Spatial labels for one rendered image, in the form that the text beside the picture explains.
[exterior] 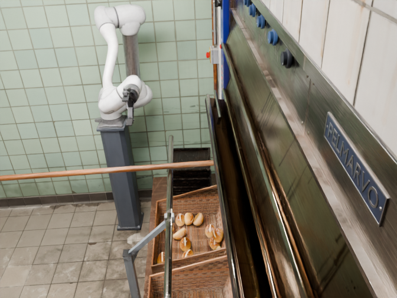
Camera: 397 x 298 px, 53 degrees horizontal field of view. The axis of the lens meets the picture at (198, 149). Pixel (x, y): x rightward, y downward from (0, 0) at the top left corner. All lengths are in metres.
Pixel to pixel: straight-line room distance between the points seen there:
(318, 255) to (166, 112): 2.62
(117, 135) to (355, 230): 2.43
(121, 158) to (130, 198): 0.40
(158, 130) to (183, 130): 0.21
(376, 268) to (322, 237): 0.20
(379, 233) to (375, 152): 0.12
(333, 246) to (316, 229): 0.07
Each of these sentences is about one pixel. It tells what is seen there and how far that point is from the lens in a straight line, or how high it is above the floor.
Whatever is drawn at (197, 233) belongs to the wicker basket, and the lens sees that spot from 2.55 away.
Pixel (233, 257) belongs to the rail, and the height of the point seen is 1.44.
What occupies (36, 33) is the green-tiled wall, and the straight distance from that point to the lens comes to 3.25.
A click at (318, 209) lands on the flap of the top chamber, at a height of 1.82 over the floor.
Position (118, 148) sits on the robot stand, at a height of 0.82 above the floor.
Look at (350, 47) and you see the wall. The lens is 0.63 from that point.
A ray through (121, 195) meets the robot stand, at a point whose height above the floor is 0.38.
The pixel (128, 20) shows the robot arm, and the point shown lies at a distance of 2.64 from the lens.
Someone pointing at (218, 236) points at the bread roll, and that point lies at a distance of 2.38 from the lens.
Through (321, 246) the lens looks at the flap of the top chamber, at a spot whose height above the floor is 1.79.
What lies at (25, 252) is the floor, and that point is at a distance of 3.63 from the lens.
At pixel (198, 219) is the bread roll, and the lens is 2.56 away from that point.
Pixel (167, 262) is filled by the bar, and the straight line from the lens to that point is 1.61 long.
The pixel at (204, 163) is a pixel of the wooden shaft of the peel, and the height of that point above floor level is 1.20.
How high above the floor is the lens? 2.37
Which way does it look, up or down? 32 degrees down
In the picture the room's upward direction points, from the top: 3 degrees counter-clockwise
